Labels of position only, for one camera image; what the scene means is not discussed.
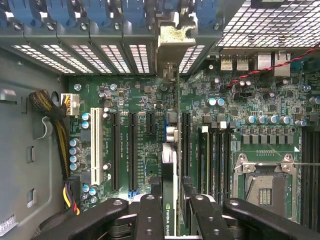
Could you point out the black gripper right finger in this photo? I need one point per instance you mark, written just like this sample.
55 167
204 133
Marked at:
207 220

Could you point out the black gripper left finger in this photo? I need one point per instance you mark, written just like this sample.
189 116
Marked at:
150 220

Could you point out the empty black RAM slot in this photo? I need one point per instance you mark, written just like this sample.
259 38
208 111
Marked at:
227 162
219 162
212 162

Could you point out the CPU socket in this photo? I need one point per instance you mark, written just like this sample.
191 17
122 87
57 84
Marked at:
265 190

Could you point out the long black expansion slot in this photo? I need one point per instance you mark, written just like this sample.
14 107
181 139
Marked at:
133 150
115 150
186 145

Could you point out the white PCI slot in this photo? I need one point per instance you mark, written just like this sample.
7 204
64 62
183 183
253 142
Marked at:
96 147

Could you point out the blue expansion slot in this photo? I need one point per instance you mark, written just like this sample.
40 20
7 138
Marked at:
165 127

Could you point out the short black expansion slot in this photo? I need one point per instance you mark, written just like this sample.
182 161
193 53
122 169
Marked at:
150 122

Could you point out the thin metal locking lever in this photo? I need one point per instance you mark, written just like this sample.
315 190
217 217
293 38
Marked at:
307 164

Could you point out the green motherboard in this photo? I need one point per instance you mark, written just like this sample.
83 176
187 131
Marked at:
212 87

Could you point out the white power connector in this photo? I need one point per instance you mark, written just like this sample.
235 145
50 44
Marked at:
71 105

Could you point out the silver USB port block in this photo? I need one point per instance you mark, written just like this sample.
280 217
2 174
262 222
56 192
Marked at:
242 62
226 62

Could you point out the large silver port block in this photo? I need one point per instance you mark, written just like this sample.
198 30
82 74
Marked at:
272 62

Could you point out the open black PC case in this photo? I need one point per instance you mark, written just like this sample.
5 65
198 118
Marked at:
30 75

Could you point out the blue slot retainer clip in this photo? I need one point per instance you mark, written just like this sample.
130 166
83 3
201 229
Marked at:
206 12
31 15
133 12
98 13
2 17
62 13

